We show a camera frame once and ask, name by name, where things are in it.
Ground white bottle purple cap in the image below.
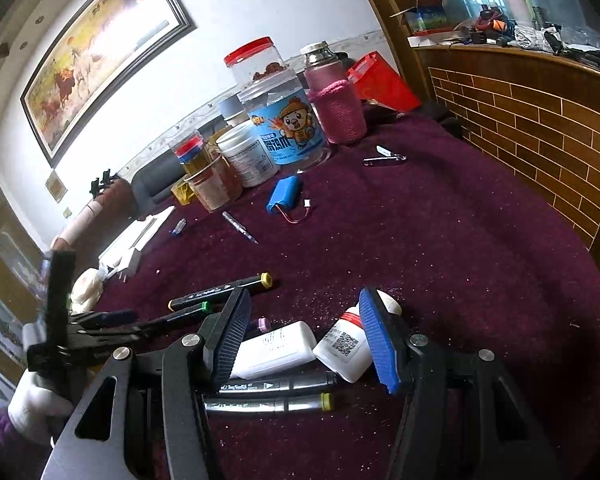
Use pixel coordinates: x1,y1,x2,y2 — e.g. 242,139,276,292
230,317,317,380

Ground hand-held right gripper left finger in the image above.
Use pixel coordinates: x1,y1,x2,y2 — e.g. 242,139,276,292
40,287,253,480

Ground maroon tablecloth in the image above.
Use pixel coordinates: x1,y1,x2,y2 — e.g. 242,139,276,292
85,105,600,480

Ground red lid clear jar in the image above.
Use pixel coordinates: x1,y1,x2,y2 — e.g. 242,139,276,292
224,36,293,98

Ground metal nail clipper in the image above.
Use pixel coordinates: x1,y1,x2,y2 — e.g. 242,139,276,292
363,146,407,167

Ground pink bottle with knitted sleeve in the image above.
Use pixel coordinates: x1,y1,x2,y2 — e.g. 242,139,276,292
300,41,368,146

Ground pile of tools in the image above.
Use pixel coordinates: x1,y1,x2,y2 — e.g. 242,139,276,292
455,5,600,68

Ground grey marker dark cap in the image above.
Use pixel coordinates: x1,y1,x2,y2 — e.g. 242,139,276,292
219,370,338,398

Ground grey marker yellow cap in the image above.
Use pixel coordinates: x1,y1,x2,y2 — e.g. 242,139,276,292
204,392,335,415

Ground colourful cardboard box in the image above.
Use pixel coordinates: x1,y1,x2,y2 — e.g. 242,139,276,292
390,0,456,37

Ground small framed wall plaque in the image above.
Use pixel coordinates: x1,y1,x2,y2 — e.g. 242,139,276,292
46,170,68,204

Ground person's left hand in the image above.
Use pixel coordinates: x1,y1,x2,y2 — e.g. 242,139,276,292
7,322,81,443

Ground black marker green cap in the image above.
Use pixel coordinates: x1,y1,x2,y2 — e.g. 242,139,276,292
145,301,212,333

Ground black marker yellow cap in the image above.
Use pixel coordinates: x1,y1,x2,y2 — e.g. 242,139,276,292
168,272,273,312

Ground black leather sofa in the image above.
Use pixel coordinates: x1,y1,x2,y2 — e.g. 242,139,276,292
130,157,191,218

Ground framed horse painting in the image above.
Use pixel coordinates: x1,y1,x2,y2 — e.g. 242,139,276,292
20,0,197,168

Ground white labelled jar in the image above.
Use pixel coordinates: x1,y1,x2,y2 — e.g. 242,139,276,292
216,122,277,188

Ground wooden glass door cabinet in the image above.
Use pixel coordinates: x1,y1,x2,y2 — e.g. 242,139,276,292
0,167,48,396

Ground brown cushion roll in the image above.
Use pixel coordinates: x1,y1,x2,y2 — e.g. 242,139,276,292
50,175,136,251

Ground black bracket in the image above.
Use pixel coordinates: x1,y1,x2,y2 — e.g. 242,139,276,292
89,169,117,195

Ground grey lid jar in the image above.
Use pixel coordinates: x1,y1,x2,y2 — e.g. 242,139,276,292
219,96,251,128

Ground pink green tumbler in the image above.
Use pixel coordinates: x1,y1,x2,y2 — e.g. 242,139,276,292
497,0,533,28

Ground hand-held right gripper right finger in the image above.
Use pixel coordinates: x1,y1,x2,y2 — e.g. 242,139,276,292
357,287,581,480

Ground white plastic bag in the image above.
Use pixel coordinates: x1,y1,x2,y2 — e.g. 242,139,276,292
70,268,106,317

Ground wooden brick pattern counter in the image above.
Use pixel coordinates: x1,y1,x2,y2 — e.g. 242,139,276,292
347,0,600,286

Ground metal tweezers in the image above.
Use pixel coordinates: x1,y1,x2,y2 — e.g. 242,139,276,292
222,211,259,245

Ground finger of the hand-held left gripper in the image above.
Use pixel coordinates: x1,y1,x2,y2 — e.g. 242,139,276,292
82,324,156,348
72,310,140,330

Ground orange label jar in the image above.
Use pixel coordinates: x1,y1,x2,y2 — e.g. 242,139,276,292
184,155,243,213

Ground blue battery pack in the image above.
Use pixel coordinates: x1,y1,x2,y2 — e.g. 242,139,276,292
266,176,315,224

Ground red bag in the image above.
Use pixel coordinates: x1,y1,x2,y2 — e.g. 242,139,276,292
347,51,422,113

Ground white bottle red cap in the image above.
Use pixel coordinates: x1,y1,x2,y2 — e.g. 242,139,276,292
312,307,376,384

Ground cartoon label plastic jar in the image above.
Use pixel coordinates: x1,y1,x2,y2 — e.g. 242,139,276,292
237,71,331,170

